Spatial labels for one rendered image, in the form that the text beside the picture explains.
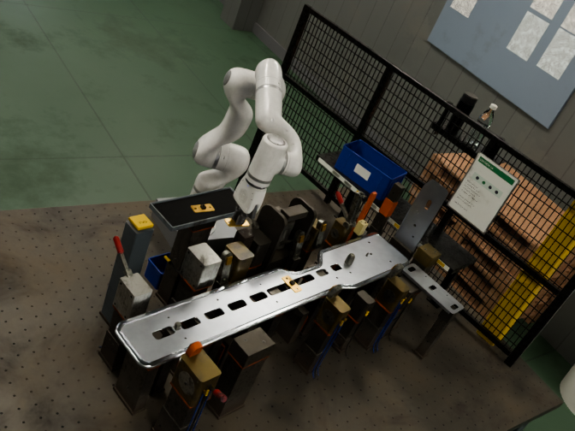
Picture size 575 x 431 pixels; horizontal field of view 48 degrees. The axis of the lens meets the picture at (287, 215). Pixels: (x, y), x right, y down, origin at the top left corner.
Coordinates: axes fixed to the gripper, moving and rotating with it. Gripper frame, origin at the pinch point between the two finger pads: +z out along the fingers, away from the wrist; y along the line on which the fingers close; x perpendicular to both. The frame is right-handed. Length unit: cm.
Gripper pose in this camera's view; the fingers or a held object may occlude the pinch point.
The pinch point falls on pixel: (240, 216)
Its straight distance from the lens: 214.9
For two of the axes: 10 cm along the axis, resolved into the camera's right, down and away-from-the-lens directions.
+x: 7.8, -0.3, 6.3
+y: 4.9, 6.6, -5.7
